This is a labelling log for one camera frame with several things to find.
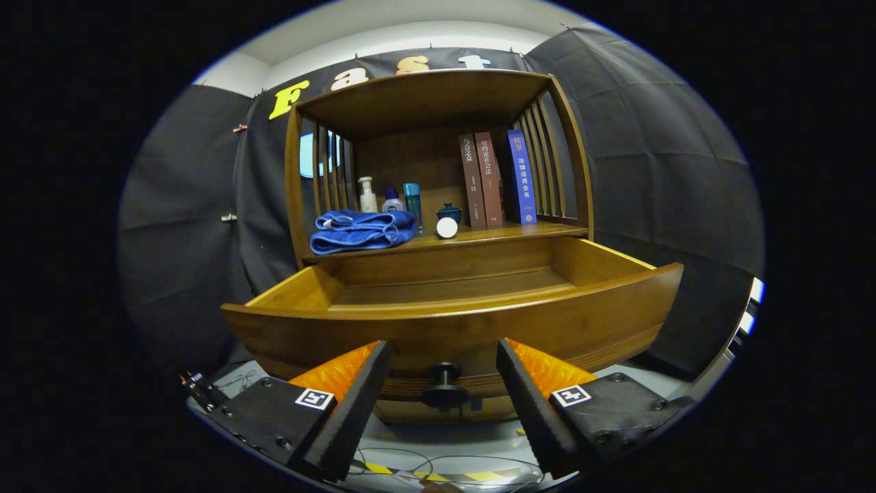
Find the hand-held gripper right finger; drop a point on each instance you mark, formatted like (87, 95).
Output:
(530, 414)

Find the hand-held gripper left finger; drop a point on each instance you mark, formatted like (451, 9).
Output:
(349, 414)

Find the wooden drawer with black knob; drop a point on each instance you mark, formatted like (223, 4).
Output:
(547, 322)

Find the white green cream tube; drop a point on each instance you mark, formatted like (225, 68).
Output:
(447, 228)

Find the wooden countertop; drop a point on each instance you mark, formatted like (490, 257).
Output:
(520, 233)

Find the wooden cabinet with shelf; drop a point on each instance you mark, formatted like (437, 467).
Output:
(424, 103)

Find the yellow black floor tape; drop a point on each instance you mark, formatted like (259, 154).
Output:
(486, 475)

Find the folded blue towel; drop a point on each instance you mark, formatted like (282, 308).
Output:
(363, 231)

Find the white lotion bottle blue cap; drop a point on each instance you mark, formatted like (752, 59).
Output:
(392, 203)

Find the white pump bottle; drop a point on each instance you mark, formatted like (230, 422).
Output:
(368, 198)

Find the blue lidded teacup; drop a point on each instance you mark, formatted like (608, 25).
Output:
(449, 211)

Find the teal transparent bottle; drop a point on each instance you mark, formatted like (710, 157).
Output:
(413, 202)

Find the brown book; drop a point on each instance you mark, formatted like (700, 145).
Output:
(490, 181)
(472, 185)

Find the blue book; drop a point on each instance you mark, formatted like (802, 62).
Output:
(523, 178)

